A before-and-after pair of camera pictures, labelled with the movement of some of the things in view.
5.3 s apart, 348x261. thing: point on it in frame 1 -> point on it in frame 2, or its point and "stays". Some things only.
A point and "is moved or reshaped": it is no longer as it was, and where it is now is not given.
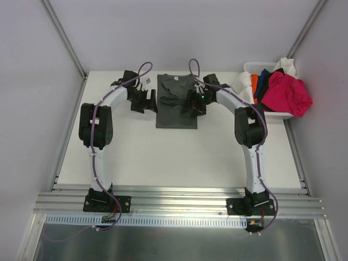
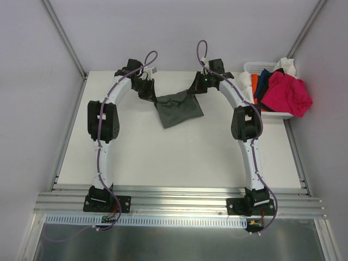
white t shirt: (287, 66) stays
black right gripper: (196, 103) -> (198, 85)
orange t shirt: (254, 81) stays
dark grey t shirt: (172, 91) is moved or reshaped
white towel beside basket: (244, 88) stays
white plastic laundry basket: (255, 68) stays
